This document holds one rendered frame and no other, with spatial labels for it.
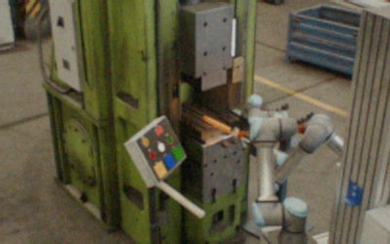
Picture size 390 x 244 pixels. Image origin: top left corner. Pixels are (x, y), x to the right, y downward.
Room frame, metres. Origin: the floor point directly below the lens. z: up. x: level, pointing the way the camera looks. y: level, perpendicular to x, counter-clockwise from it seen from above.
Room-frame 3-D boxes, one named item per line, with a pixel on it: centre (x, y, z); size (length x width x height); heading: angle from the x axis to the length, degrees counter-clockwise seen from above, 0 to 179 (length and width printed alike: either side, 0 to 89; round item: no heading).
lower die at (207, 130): (3.25, 0.01, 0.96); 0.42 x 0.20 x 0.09; 39
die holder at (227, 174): (3.29, -0.02, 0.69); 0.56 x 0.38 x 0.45; 39
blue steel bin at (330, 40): (6.83, -1.91, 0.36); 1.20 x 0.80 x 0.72; 44
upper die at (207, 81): (3.25, 0.01, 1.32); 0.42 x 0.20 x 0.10; 39
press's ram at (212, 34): (3.27, -0.02, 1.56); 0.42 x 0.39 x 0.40; 39
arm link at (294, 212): (2.15, -0.49, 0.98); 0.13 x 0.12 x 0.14; 92
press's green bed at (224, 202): (3.29, -0.02, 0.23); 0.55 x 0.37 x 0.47; 39
